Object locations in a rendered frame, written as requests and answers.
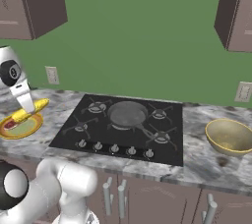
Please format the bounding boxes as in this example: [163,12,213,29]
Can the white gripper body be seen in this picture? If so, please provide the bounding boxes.
[15,89,36,115]

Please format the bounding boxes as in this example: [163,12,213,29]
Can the yellow corn cob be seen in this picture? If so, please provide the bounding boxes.
[11,97,50,125]

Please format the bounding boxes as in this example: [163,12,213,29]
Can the yellow rimmed green plate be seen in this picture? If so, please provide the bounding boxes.
[0,112,45,140]

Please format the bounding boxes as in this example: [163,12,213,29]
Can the red steak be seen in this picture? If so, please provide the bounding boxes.
[3,119,18,132]

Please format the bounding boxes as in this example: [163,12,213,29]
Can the black gas hob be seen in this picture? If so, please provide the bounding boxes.
[48,93,184,168]

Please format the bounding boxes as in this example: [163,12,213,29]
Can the grey frying pan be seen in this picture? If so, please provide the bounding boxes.
[106,100,156,139]

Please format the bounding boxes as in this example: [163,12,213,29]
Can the brown base cupboard door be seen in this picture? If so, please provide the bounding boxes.
[86,168,120,224]
[192,188,252,224]
[117,174,202,224]

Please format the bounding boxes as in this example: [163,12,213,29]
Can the olive yellow bowl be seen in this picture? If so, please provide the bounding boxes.
[205,118,252,157]

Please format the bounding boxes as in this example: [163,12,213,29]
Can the white wall socket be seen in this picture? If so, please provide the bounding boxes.
[44,66,61,85]
[233,81,252,103]

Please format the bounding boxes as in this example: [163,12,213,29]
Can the brown wall cupboard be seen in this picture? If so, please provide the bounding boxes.
[214,0,252,53]
[0,0,69,41]

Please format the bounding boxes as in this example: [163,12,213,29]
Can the silver cupboard handle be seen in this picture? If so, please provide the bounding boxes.
[101,176,114,217]
[200,193,219,224]
[116,178,129,220]

